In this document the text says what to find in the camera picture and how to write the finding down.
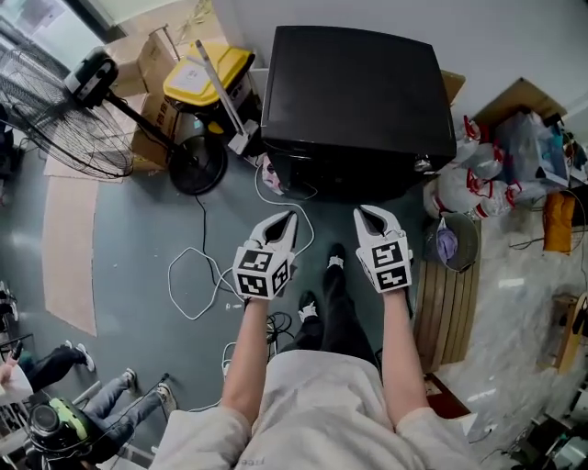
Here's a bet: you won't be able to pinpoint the thin metal wire stand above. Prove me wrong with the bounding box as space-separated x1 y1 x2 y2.
509 187 587 252

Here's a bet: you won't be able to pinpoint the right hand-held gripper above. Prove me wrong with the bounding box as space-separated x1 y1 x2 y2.
353 205 413 294

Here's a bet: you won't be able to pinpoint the person's left black shoe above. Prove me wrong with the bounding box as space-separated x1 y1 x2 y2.
297 290 319 322

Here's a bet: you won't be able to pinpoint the wooden slatted board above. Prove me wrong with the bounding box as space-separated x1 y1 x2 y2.
413 219 482 373

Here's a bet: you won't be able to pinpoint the person's right forearm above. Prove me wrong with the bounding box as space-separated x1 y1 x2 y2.
379 287 426 431

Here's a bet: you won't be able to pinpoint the orange bag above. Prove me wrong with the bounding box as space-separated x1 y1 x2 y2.
543 191 576 253

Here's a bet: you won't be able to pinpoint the person's left forearm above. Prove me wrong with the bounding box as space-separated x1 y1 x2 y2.
220 296 276 423

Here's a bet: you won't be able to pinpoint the big brown cardboard panel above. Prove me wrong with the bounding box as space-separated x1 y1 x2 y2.
472 76 569 134

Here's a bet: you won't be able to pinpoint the large brown cardboard box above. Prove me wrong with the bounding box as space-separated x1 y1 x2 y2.
130 91 183 173

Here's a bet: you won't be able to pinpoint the person's black trousers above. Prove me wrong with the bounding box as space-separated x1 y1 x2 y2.
279 263 382 368

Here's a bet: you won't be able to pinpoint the pile of clear plastic bags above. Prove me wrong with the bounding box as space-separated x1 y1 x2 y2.
493 109 571 203

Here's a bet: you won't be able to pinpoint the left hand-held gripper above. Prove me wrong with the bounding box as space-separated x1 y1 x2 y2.
232 210 299 302

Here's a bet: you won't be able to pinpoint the person's black shoe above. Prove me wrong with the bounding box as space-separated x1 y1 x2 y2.
297 290 319 322
326 242 346 272

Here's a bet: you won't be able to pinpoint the long white cable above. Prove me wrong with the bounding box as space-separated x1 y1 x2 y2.
167 164 316 321

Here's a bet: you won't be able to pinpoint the person's beige shirt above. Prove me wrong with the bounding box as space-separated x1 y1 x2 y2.
151 349 481 470

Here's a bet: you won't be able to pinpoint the flat beige cardboard sheet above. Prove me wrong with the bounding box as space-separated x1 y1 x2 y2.
41 176 100 339
43 155 125 185

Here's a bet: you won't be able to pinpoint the small brown cardboard sheet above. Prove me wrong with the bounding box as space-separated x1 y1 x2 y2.
440 69 468 109

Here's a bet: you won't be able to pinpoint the black pedestal fan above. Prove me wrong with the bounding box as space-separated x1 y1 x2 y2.
0 45 229 196

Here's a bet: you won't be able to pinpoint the black cable bundle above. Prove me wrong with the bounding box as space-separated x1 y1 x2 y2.
266 311 295 350

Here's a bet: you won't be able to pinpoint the black washing machine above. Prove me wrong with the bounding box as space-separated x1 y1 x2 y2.
260 26 458 203

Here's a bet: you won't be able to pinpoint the metal mesh waste basket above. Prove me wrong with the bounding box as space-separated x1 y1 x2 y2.
424 211 481 274

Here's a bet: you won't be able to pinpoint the person's right black shoe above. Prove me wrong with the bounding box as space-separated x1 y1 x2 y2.
326 242 346 272

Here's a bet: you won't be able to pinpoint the brown wooden box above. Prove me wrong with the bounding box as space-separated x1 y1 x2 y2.
424 371 472 421

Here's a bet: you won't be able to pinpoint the purple cloth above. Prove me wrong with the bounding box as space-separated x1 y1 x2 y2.
435 228 459 267

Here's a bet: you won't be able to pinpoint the white power strip cable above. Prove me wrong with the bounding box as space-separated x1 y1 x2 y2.
187 341 240 412

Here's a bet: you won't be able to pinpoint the white pole tool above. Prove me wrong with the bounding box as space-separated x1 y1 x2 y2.
186 39 263 157

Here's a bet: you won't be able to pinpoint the clear water jug red handle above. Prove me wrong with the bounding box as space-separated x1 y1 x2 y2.
472 141 504 180
422 181 445 219
452 117 488 166
435 169 486 215
472 181 523 219

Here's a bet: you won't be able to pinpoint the pink and white packet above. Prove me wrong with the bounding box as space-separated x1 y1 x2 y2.
260 158 285 196

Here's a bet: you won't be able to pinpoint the black fan cable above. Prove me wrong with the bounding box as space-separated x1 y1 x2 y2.
195 195 240 299

